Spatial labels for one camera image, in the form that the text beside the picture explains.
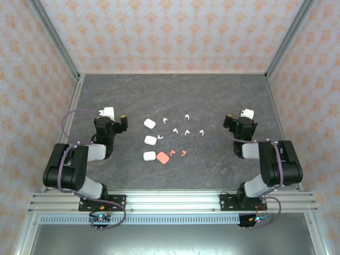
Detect pink earbud charging case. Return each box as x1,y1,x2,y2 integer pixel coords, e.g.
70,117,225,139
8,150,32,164
156,151,171,165

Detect small controller circuit board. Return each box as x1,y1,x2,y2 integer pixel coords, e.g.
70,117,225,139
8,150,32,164
89,212,112,231
238,214,269,230

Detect grey metal shelf panel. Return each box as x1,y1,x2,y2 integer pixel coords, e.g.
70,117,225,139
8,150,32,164
26,224,324,255

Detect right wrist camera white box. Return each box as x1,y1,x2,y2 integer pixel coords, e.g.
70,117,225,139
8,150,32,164
240,108,256,121

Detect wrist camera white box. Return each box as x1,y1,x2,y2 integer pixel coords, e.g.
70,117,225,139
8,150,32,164
98,106,116,121
240,108,256,121

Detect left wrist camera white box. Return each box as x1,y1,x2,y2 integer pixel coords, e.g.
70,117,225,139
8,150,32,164
98,106,116,121

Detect aluminium table side rail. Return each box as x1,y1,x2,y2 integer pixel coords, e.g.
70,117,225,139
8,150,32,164
39,74,85,193
265,74,305,192

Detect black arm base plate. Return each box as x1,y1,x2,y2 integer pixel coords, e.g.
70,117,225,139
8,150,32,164
219,193,267,213
78,194,127,213

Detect aluminium corner post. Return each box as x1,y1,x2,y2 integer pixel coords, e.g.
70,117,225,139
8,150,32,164
28,0,82,81
265,0,318,80

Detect wide aluminium mounting rail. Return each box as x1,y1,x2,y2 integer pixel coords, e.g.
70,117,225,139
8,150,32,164
28,189,319,213

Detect slotted grey cable duct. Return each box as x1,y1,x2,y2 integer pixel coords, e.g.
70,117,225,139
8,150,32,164
39,215,241,225

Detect aluminium frame leg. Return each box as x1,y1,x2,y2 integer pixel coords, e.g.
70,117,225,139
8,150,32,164
303,212,336,255
12,212,41,255

